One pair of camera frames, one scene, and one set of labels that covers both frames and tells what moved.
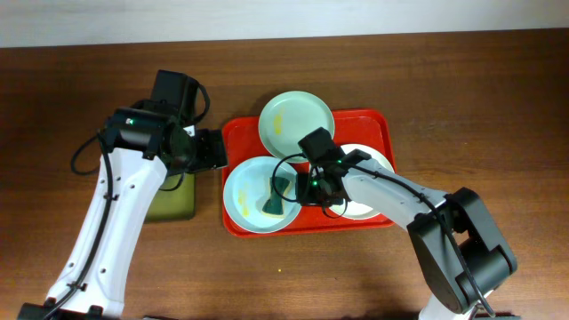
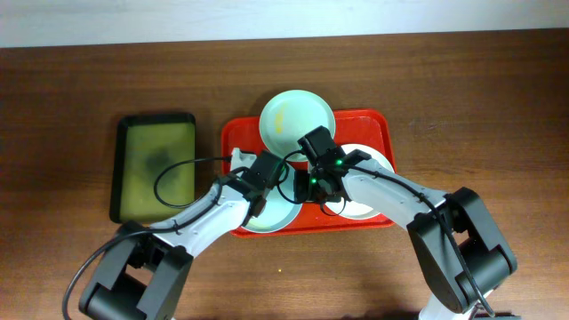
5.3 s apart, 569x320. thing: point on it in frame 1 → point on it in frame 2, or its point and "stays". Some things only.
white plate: (348, 209) stays
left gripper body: (212, 148) → (259, 205)
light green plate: (288, 117) stays
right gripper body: (309, 190) stays
